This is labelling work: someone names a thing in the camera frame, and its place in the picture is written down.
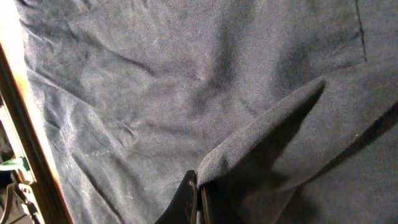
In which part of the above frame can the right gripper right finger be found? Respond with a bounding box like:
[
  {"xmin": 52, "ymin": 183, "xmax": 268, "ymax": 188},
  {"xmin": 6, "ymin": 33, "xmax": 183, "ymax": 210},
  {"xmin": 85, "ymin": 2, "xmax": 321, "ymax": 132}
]
[{"xmin": 201, "ymin": 185, "xmax": 216, "ymax": 224}]

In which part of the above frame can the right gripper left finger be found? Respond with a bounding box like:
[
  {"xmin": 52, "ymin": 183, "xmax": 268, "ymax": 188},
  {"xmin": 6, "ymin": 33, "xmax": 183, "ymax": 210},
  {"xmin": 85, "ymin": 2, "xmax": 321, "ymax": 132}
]
[{"xmin": 155, "ymin": 170, "xmax": 198, "ymax": 224}]

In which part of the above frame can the navy blue shorts garment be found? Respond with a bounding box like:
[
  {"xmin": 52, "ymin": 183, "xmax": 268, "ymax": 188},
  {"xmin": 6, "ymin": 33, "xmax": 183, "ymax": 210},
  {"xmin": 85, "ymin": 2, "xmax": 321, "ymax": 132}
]
[{"xmin": 16, "ymin": 0, "xmax": 397, "ymax": 223}]

